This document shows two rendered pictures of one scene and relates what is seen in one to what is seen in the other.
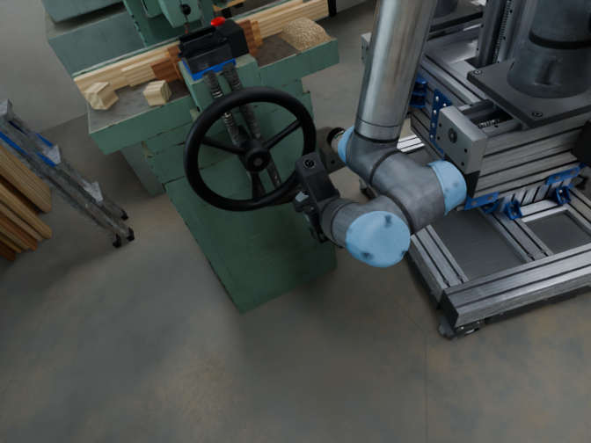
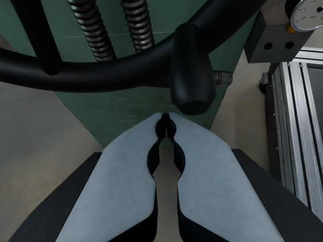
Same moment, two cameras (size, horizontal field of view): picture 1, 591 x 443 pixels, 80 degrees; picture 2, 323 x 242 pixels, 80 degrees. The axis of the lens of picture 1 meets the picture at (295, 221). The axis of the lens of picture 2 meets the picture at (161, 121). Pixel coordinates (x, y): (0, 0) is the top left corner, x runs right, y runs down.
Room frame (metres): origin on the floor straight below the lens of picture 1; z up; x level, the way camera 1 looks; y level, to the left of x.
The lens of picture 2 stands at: (0.52, -0.05, 0.82)
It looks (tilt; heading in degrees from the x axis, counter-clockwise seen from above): 62 degrees down; 18
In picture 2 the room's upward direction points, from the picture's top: 6 degrees counter-clockwise
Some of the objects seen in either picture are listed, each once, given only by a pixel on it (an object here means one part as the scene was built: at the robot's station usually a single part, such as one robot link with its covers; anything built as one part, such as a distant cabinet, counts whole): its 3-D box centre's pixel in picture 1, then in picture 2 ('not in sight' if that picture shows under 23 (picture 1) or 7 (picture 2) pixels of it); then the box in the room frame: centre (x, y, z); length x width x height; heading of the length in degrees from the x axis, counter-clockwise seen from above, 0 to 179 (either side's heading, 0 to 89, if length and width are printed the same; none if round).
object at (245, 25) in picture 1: (215, 51); not in sight; (0.88, 0.08, 0.94); 0.20 x 0.01 x 0.08; 104
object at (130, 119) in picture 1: (218, 85); not in sight; (0.85, 0.10, 0.87); 0.61 x 0.30 x 0.06; 104
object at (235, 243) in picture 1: (244, 188); (145, 36); (1.07, 0.16, 0.35); 0.58 x 0.45 x 0.71; 14
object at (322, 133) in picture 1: (329, 148); (271, 22); (0.88, -0.16, 0.58); 0.12 x 0.08 x 0.08; 14
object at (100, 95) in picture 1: (101, 96); not in sight; (0.84, 0.36, 0.92); 0.05 x 0.04 x 0.04; 151
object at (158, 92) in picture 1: (157, 92); not in sight; (0.79, 0.22, 0.92); 0.05 x 0.04 x 0.03; 165
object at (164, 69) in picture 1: (200, 57); not in sight; (0.90, 0.12, 0.92); 0.23 x 0.02 x 0.05; 104
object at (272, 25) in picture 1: (230, 39); not in sight; (0.97, 0.04, 0.92); 0.55 x 0.02 x 0.04; 104
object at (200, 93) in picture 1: (222, 81); not in sight; (0.77, 0.08, 0.91); 0.15 x 0.14 x 0.09; 104
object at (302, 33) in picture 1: (302, 28); not in sight; (0.93, -0.14, 0.92); 0.14 x 0.09 x 0.04; 14
